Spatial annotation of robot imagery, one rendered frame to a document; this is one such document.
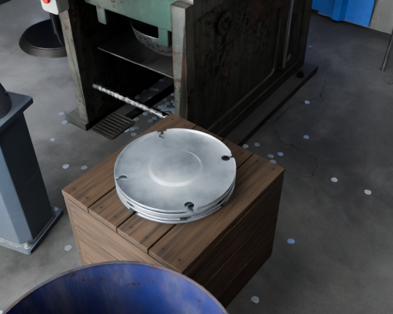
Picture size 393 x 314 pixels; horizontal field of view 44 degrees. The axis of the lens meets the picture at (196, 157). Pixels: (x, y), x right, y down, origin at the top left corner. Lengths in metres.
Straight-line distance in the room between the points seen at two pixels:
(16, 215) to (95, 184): 0.35
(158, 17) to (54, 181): 0.67
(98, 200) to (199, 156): 0.26
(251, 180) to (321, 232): 0.45
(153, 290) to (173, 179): 0.31
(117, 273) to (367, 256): 0.87
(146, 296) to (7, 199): 0.62
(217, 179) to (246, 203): 0.09
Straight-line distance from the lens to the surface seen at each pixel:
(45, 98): 2.18
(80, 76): 1.83
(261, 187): 1.18
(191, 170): 1.15
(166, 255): 1.04
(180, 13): 1.36
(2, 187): 1.40
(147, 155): 1.21
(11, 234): 1.55
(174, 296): 0.91
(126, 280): 0.92
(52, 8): 1.68
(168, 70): 1.67
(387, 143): 1.97
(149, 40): 1.69
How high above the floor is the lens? 1.18
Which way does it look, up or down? 41 degrees down
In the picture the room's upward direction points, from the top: straight up
